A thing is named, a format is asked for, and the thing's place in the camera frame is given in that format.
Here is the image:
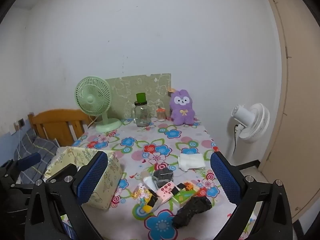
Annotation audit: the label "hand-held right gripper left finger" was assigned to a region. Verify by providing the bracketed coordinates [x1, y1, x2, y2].
[25, 151, 108, 240]

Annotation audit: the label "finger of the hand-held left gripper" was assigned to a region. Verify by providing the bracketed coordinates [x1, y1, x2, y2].
[5, 152, 42, 178]
[46, 164, 78, 183]

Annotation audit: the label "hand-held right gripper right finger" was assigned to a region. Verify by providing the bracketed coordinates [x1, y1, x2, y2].
[210, 151, 293, 240]

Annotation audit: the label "yellow fabric storage box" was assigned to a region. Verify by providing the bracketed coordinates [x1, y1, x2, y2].
[44, 146, 123, 212]

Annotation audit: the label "black plastic bag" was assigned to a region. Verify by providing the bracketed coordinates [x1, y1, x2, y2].
[172, 196, 212, 229]

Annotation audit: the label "green tissue packet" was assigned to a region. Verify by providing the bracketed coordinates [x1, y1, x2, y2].
[172, 182, 200, 203]

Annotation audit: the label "yellow printed packet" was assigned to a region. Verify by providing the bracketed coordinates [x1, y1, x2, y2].
[132, 183, 159, 214]

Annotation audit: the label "pink tissue packet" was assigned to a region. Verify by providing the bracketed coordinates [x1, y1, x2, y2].
[155, 181, 185, 203]

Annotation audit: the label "dark grey socks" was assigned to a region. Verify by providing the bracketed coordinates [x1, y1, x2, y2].
[153, 167, 174, 188]

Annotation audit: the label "blue plaid blanket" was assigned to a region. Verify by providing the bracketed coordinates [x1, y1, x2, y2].
[0, 127, 59, 183]

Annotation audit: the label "white folded cloth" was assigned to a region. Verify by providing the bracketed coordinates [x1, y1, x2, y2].
[178, 153, 206, 172]

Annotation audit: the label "beige and white rolled socks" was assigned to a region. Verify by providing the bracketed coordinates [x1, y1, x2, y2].
[142, 176, 158, 190]

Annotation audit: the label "white fan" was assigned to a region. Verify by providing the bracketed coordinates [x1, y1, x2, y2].
[231, 103, 270, 143]

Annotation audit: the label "floral tablecloth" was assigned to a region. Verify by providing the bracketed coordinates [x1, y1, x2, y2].
[45, 116, 258, 240]

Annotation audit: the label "glass jar mug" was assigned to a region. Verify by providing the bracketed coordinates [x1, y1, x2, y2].
[130, 93, 150, 127]

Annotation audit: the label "purple plush bunny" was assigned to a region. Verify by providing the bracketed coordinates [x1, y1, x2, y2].
[167, 88, 196, 126]

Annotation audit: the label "green desk fan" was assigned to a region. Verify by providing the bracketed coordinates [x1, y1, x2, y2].
[75, 76, 122, 133]

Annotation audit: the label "green patterned board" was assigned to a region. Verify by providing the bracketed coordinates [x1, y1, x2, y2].
[105, 73, 172, 120]

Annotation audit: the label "beige door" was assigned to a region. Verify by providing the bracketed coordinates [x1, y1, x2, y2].
[260, 0, 320, 223]

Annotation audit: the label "black fan cable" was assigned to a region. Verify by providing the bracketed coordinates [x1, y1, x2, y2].
[233, 124, 238, 155]

